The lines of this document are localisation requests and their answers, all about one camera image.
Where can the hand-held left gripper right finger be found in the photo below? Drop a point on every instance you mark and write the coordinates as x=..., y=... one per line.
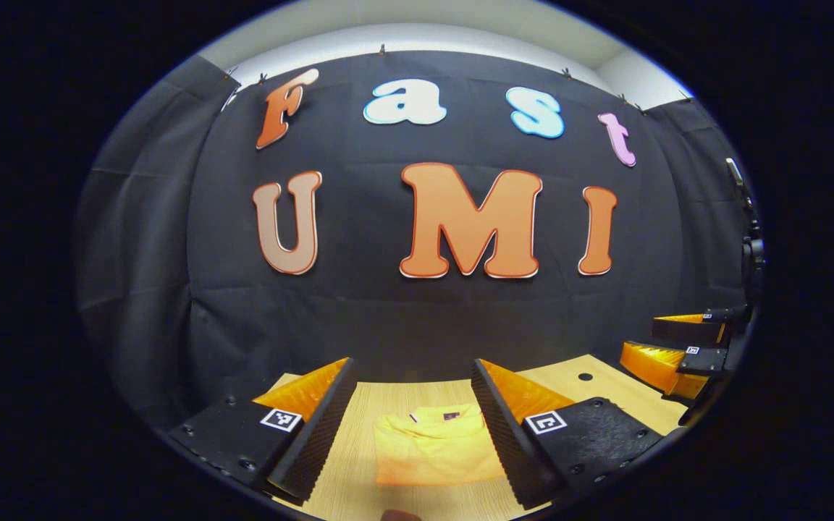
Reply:
x=511, y=434

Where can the black backdrop cloth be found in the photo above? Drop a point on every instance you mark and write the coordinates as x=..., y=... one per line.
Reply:
x=388, y=318

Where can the orange T-shirt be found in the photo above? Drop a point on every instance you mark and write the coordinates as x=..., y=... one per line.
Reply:
x=435, y=449

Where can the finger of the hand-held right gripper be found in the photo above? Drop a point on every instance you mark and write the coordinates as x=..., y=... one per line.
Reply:
x=699, y=360
x=692, y=333

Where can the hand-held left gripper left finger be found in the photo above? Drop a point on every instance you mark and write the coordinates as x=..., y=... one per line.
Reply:
x=316, y=434

